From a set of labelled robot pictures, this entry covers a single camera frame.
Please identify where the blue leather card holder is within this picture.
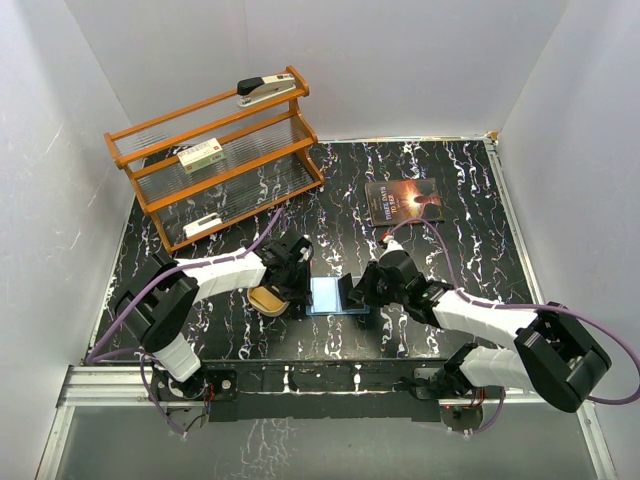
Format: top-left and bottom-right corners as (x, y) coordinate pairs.
(306, 274), (370, 316)

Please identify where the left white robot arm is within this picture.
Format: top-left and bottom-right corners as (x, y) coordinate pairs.
(115, 230), (313, 399)

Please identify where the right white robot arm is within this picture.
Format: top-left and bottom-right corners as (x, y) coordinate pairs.
(341, 249), (611, 413)

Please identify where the white card on rack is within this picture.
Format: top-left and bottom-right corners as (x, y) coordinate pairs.
(183, 213), (222, 239)

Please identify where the dark book with sunset cover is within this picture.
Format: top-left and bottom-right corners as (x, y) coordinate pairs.
(365, 178), (444, 227)

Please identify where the orange wooden three-tier rack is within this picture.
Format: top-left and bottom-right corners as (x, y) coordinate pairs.
(104, 66), (325, 253)

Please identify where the green and white small box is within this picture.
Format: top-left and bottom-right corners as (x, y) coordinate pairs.
(177, 138), (226, 174)

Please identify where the black and beige stapler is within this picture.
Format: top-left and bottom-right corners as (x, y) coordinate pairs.
(236, 73), (296, 108)

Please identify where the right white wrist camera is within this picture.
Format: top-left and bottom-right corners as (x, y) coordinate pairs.
(379, 232), (403, 257)

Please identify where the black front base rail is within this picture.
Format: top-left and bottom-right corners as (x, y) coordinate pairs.
(203, 358), (474, 422)

